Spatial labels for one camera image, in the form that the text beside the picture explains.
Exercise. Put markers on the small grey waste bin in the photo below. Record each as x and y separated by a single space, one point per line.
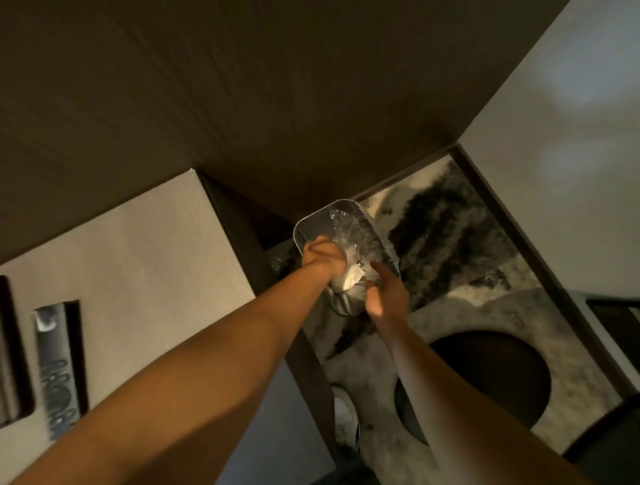
312 227

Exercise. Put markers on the person's left forearm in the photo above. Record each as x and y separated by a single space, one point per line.
200 384

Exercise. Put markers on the person's left fingers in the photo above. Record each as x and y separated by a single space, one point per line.
322 244

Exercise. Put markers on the black tray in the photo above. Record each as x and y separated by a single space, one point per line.
12 359

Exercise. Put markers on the white desk with dark side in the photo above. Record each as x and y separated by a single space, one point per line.
150 260

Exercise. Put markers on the person's right forearm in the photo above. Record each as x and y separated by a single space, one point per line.
450 409

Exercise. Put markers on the person's white shoe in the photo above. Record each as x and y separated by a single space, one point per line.
345 414

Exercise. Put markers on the person's right hand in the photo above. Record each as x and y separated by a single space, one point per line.
390 302

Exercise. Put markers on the person's left hand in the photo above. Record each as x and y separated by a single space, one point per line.
325 260

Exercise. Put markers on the dark wooden cabinet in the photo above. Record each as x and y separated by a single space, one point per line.
250 100

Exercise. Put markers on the grey and black patterned rug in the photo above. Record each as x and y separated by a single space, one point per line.
450 240

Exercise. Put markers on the clear plastic bin liner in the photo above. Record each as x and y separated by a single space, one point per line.
357 235

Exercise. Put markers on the grey printed packet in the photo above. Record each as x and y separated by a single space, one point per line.
56 369

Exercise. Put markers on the person's right thumb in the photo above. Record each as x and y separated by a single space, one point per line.
381 272

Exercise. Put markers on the crumpled white paper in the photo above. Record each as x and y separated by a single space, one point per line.
350 280

